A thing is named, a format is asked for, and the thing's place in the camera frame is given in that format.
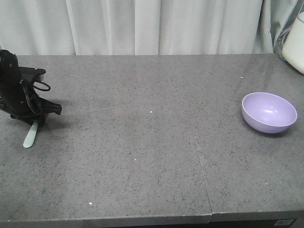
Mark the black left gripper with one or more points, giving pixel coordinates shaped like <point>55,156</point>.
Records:
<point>18,95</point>

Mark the mint green plastic spoon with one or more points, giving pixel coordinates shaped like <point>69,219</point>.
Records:
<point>30,138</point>

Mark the purple plastic bowl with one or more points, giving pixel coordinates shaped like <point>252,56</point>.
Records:
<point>268,113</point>

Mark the white grey curtain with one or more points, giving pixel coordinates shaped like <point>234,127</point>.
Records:
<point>145,27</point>

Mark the white rice cooker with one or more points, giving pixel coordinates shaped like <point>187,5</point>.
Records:
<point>293,48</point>

